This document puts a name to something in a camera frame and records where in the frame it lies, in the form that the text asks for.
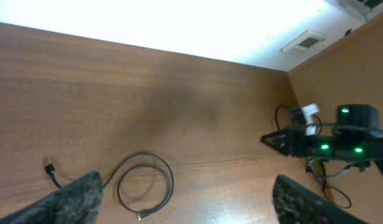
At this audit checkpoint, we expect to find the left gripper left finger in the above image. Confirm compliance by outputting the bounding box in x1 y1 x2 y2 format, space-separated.
0 171 103 224

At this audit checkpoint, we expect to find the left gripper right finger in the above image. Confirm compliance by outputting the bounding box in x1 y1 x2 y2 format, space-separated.
272 174 367 224

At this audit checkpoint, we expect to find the wall thermostat panel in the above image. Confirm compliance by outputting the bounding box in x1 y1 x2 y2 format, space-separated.
281 30 326 53

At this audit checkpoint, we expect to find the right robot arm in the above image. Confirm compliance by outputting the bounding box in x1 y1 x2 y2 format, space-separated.
261 104 383 179

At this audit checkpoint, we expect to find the black USB cable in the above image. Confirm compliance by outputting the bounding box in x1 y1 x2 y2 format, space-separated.
274 104 353 210
44 151 175 221

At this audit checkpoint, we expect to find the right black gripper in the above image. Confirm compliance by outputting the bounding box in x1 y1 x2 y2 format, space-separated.
260 128 319 157

